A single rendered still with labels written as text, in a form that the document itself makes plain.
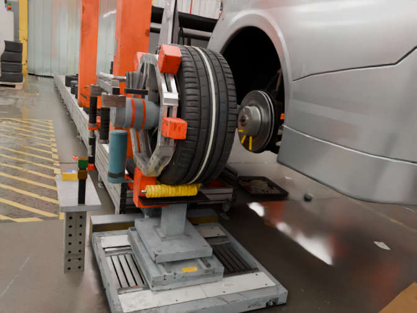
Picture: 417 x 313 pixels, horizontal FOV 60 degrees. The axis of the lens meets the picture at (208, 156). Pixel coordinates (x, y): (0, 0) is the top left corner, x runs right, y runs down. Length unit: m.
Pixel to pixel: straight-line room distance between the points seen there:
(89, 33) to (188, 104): 2.66
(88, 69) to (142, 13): 1.97
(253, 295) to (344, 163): 0.85
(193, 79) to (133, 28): 0.70
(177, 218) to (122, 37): 1.00
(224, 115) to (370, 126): 0.58
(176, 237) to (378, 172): 1.07
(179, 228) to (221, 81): 0.81
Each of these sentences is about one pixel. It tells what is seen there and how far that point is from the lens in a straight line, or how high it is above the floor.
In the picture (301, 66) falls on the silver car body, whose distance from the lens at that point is 1.47.
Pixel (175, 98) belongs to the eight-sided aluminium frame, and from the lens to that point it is 1.46.
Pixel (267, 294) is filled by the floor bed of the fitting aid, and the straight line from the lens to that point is 1.88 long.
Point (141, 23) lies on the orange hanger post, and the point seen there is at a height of 1.28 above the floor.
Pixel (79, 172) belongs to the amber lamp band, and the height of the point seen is 0.60.
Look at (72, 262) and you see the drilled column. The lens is 2.03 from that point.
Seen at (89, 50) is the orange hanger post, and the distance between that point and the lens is 3.99.
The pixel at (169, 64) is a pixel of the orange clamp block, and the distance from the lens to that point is 1.51.
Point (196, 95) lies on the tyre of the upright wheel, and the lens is 1.46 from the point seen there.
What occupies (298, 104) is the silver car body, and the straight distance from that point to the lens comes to 1.46.
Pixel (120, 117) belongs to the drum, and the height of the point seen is 0.84.
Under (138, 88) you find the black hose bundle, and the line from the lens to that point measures 1.48.
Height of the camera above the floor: 1.10
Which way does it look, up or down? 14 degrees down
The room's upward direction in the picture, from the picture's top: 7 degrees clockwise
